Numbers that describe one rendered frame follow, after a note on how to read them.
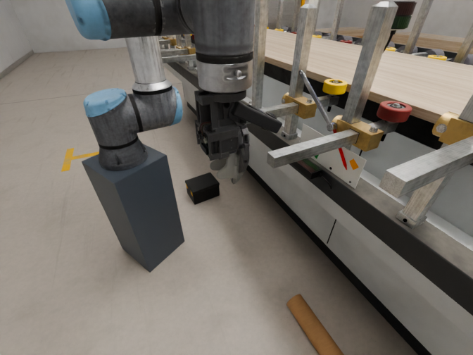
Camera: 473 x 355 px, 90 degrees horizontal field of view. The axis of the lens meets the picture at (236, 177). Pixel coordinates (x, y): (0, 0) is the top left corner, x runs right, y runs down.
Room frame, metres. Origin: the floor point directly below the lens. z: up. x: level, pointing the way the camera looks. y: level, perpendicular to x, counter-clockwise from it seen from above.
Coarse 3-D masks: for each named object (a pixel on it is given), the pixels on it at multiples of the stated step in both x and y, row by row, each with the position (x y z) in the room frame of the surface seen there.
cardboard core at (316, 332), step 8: (296, 296) 0.52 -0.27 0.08; (288, 304) 0.50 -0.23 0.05; (296, 304) 0.49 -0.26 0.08; (304, 304) 0.49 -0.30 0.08; (296, 312) 0.46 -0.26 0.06; (304, 312) 0.46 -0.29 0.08; (312, 312) 0.46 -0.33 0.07; (304, 320) 0.43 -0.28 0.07; (312, 320) 0.42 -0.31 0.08; (304, 328) 0.40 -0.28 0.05; (312, 328) 0.39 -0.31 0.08; (320, 328) 0.39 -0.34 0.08; (312, 336) 0.37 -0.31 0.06; (320, 336) 0.37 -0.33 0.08; (328, 336) 0.37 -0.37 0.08; (320, 344) 0.34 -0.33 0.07; (328, 344) 0.34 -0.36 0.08; (336, 344) 0.34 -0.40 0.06; (320, 352) 0.32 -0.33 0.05; (328, 352) 0.31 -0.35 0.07; (336, 352) 0.31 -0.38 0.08
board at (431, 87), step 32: (288, 32) 2.38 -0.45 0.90; (288, 64) 1.20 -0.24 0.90; (320, 64) 1.19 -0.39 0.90; (352, 64) 1.19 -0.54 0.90; (384, 64) 1.19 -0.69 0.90; (416, 64) 1.19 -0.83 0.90; (448, 64) 1.19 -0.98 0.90; (384, 96) 0.75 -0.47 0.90; (416, 96) 0.74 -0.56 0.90; (448, 96) 0.74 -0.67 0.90
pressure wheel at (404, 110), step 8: (384, 104) 0.66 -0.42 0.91; (392, 104) 0.67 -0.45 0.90; (400, 104) 0.67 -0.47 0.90; (384, 112) 0.64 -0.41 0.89; (392, 112) 0.62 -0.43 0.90; (400, 112) 0.61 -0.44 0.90; (408, 112) 0.62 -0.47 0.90; (392, 120) 0.62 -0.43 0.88; (400, 120) 0.61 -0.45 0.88; (384, 136) 0.65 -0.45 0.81
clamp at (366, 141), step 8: (336, 120) 0.65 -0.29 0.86; (344, 120) 0.63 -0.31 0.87; (344, 128) 0.62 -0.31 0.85; (352, 128) 0.60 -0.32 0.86; (360, 128) 0.58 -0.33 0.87; (368, 128) 0.58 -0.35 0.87; (360, 136) 0.57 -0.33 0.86; (368, 136) 0.55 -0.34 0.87; (376, 136) 0.55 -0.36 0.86; (352, 144) 0.58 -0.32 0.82; (360, 144) 0.56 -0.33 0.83; (368, 144) 0.54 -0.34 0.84; (376, 144) 0.56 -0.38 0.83
